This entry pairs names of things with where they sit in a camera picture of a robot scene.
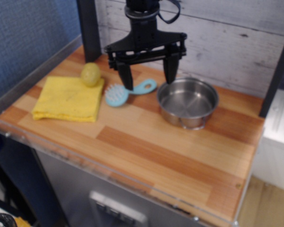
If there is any yellow toy potato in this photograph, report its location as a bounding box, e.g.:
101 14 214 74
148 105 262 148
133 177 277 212
80 62 101 87

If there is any black right upright post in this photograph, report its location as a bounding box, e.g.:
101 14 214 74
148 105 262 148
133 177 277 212
259 47 284 118

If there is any clear acrylic edge guard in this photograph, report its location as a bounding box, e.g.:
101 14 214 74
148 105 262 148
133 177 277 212
0 35 265 227

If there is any yellow folded cloth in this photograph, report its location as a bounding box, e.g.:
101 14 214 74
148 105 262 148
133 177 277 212
32 76 104 122

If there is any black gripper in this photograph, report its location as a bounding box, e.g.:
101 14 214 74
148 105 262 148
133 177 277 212
105 18 187 90

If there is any small metal pan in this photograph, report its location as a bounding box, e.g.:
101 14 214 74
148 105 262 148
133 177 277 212
157 78 219 130

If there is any silver button control panel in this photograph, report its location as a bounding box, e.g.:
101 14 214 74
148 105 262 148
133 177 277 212
89 191 149 227

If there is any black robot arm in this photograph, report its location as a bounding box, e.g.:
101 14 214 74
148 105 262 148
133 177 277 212
105 0 187 90

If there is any stainless steel cabinet front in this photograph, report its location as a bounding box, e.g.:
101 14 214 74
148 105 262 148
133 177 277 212
37 151 202 227

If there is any black left upright post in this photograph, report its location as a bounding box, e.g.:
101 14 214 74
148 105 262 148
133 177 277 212
76 0 102 63

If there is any white side unit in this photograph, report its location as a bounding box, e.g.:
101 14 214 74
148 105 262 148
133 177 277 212
252 89 284 190

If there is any black upright post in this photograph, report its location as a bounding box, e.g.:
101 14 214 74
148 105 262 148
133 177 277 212
76 0 102 63
259 47 284 118

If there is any yellow object bottom left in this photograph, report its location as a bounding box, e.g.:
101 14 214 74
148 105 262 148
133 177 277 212
14 217 31 227

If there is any light blue scrub brush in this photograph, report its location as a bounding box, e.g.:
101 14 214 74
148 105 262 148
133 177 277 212
105 79 157 107

